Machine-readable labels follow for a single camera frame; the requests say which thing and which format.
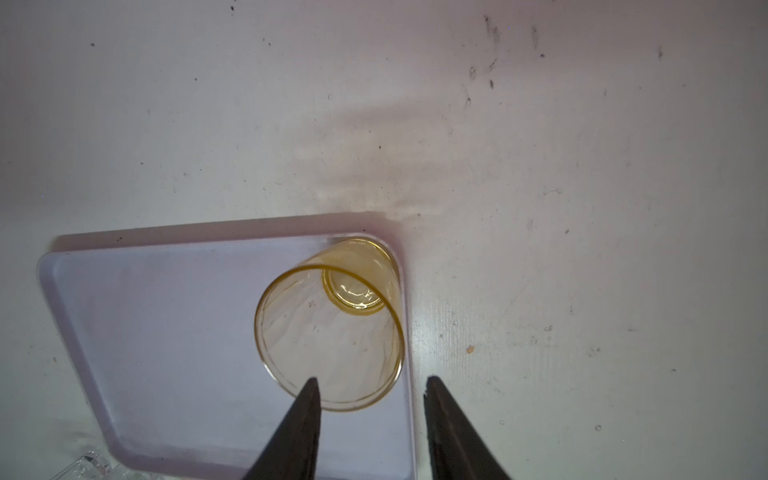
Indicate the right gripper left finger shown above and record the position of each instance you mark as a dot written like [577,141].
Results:
[291,453]

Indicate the yellow plastic cup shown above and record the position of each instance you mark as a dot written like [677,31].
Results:
[337,318]

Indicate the lilac plastic tray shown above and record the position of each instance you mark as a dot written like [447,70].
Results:
[162,339]

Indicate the clear cup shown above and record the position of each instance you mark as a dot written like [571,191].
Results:
[93,466]

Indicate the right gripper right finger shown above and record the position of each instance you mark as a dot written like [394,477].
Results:
[456,450]

